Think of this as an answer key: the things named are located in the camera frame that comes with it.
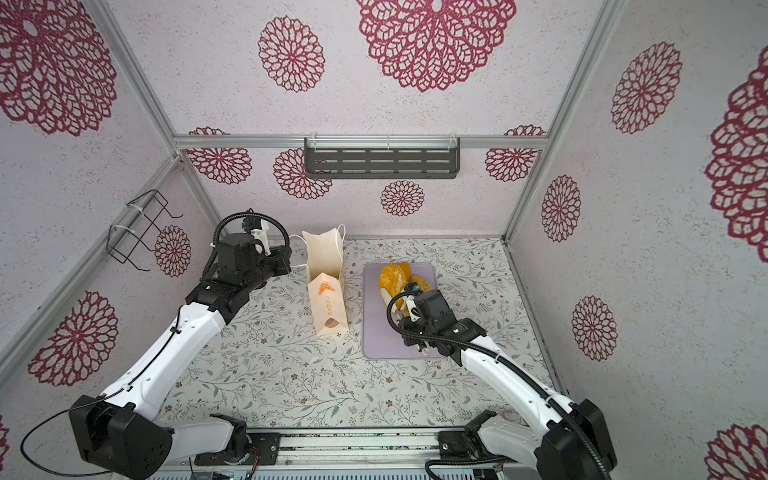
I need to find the white paper bag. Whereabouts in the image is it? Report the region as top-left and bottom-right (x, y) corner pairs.
(289, 224), (349, 336)

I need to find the yellow elongated bread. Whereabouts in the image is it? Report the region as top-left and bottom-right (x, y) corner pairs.
(410, 275), (434, 292)

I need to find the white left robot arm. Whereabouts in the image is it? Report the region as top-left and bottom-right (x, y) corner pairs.
(68, 232), (291, 479)

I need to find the orange round flat bread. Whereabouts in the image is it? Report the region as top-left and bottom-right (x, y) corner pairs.
(399, 262), (412, 280)

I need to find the lavender plastic tray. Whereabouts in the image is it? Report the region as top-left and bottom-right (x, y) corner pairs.
(362, 263), (441, 361)

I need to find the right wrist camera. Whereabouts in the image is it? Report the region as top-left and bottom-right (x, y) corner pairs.
(398, 282), (423, 317)

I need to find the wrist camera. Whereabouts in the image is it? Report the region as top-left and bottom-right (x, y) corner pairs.
(398, 282), (423, 317)
(242, 216), (271, 256)

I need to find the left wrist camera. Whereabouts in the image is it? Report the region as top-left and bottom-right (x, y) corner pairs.
(242, 216), (271, 256)

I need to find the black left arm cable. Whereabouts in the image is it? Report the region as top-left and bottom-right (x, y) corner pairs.
(20, 208), (293, 478)

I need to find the black wire wall rack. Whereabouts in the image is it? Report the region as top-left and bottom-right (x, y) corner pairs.
(105, 189), (183, 272)

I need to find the grey metal wall shelf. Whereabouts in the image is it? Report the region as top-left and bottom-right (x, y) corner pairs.
(304, 137), (461, 180)

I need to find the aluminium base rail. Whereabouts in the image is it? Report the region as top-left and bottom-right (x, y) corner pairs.
(248, 426), (464, 473)

